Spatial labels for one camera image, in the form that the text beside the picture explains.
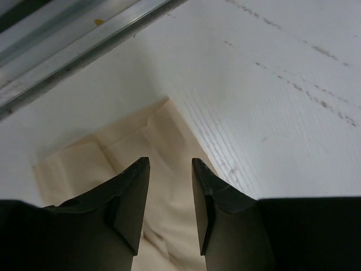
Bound aluminium frame rail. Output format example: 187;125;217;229
1;1;181;119

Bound yellow tape scrap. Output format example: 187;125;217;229
94;19;105;26

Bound beige trousers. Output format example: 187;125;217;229
33;99;208;270

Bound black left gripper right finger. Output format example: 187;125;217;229
192;158;360;270

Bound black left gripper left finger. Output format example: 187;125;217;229
1;157;150;270

